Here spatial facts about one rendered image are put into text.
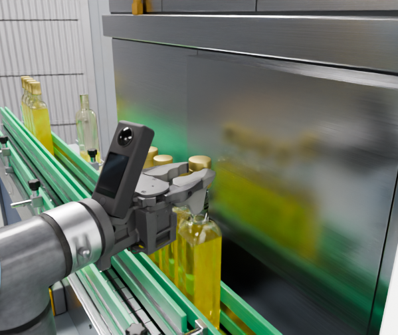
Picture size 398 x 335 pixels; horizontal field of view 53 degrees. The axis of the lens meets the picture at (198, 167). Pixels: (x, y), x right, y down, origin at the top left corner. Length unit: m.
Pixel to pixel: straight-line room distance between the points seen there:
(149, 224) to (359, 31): 0.34
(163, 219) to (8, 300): 0.21
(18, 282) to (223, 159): 0.46
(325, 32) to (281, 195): 0.25
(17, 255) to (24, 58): 3.49
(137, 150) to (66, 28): 3.35
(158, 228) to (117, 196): 0.08
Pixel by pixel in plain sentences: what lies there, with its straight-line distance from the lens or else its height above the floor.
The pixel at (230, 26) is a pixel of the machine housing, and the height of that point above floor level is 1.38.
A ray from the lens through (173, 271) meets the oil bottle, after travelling 0.72.
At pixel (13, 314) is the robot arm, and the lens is 0.44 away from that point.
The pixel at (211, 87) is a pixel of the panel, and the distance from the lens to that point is 0.76.
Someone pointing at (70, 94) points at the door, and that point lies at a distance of 3.87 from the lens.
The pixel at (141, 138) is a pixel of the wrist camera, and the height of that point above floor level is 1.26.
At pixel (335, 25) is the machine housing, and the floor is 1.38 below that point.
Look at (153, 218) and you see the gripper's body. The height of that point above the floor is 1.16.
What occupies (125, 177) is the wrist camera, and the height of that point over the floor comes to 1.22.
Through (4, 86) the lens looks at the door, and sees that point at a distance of 3.93.
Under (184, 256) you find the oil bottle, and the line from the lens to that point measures 0.66.
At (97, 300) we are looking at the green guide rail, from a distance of 0.80.
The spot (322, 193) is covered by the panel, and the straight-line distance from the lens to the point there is 0.60.
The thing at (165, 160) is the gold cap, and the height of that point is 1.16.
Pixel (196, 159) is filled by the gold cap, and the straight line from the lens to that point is 0.60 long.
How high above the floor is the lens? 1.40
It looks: 21 degrees down
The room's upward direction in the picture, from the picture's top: straight up
